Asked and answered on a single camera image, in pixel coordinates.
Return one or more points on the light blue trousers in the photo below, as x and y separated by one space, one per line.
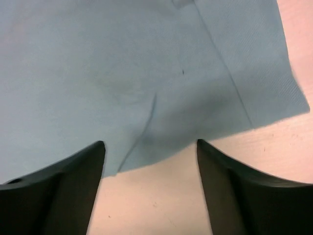
147 77

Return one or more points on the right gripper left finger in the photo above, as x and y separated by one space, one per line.
55 200

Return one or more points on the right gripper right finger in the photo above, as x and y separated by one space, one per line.
242 200

